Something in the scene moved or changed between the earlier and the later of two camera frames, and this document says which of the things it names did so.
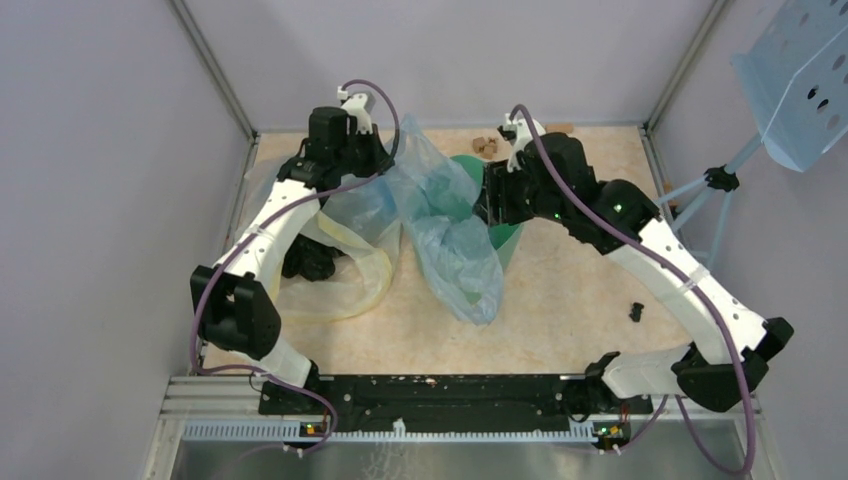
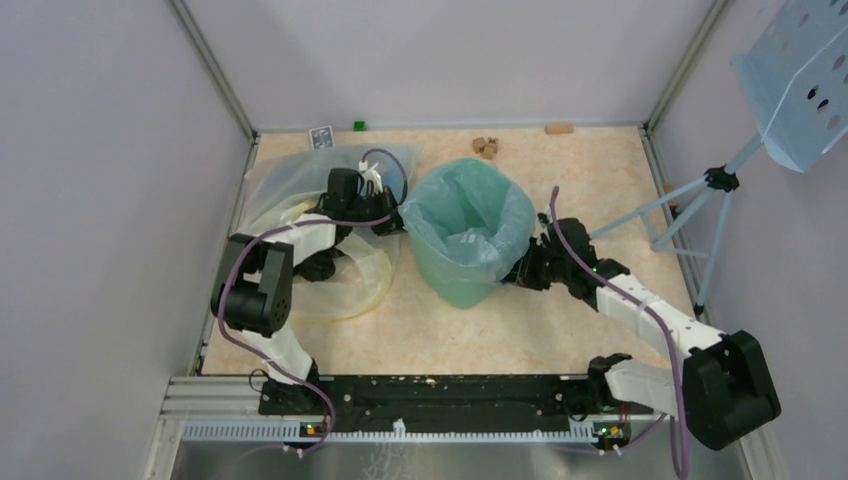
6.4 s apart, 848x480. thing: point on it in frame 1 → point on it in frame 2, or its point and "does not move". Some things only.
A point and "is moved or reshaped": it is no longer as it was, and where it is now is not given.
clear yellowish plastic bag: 361,220 → 280,187
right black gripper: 494,204 → 523,273
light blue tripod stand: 724,179 does not move
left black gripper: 380,161 → 389,206
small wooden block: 562,127 does not move
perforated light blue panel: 795,78 does not move
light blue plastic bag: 439,191 is moved or reshaped
